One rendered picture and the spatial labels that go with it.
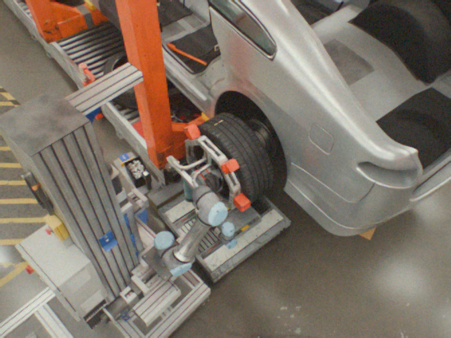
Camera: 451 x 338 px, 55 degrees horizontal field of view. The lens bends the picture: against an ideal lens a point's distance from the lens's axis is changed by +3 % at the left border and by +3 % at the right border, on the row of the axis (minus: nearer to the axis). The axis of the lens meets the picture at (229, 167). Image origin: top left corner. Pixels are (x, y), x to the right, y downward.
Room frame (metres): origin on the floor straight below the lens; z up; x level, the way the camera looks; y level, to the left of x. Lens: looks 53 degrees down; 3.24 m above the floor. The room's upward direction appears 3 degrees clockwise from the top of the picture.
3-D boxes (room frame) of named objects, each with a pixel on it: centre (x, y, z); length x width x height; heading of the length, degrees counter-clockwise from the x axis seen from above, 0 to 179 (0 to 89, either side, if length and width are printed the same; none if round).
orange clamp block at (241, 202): (1.50, -0.09, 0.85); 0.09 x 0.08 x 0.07; 41
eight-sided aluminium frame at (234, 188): (1.73, 0.12, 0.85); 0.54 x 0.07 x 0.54; 41
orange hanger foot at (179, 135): (2.29, 0.29, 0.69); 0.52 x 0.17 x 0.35; 131
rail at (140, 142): (3.04, 1.34, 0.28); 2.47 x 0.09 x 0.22; 41
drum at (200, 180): (1.68, 0.18, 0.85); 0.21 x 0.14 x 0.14; 131
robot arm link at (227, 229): (1.24, 0.00, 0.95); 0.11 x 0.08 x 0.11; 38
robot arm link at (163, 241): (1.10, 0.35, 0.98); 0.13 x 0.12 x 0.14; 38
